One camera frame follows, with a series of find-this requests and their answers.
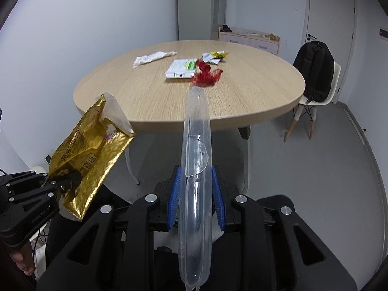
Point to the white tissue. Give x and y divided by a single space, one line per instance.
145 59

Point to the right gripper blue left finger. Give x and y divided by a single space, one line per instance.
113 249

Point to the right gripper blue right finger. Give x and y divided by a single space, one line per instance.
266 245

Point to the white chair wooden legs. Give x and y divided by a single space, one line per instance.
310 107

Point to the tall grey cabinet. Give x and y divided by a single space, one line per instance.
200 19

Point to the clear plastic tube case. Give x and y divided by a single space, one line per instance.
195 193

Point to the round wooden table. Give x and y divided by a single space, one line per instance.
255 86

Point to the white door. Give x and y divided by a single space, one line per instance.
333 23

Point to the red mesh net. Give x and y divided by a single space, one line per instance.
204 75

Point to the gold foil bag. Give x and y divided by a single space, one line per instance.
89 153

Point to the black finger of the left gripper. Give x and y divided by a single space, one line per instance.
28 187

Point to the black backpack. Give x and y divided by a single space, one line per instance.
316 64

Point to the person's left hand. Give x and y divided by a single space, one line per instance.
24 259

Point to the yellow silver snack wrapper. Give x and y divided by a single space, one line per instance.
214 58

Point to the white green medicine box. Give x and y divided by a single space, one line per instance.
182 68

